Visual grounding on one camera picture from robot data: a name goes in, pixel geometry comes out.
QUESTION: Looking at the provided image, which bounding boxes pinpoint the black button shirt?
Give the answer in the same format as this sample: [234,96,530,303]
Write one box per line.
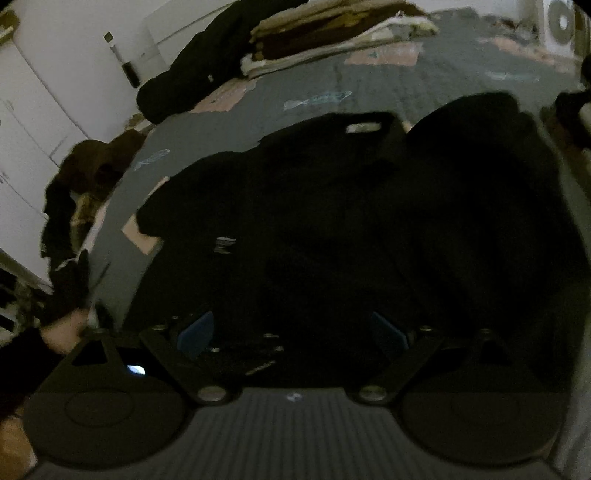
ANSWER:
[124,92,587,393]

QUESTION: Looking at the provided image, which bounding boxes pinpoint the dark clothes pile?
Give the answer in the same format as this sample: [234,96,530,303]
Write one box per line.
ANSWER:
[39,180,80,260]

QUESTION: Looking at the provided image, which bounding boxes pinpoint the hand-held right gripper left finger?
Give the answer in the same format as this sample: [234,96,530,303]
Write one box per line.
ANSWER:
[69,310,243,407]

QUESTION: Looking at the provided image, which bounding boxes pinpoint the white wardrobe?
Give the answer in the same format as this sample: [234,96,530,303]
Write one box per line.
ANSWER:
[0,14,160,296]

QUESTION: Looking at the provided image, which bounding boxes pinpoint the dark cloth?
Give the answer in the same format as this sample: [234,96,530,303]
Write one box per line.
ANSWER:
[540,90,591,149]

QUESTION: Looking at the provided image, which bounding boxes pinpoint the person's left forearm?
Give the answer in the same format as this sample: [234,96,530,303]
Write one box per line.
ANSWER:
[0,310,89,418]

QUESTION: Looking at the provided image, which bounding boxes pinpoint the stack of folded brown clothes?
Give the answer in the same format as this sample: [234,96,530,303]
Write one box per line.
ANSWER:
[240,0,439,77]

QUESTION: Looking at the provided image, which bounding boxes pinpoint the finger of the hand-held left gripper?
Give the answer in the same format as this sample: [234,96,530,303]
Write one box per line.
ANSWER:
[205,331,288,376]

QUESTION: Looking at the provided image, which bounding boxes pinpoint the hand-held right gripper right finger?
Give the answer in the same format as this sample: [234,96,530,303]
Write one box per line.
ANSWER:
[353,311,532,407]

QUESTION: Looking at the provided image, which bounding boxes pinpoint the grey patterned bedspread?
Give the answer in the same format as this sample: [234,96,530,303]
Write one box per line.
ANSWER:
[83,9,591,333]

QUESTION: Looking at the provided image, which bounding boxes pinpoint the white fan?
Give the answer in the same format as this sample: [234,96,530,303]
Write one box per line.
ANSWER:
[538,0,583,52]

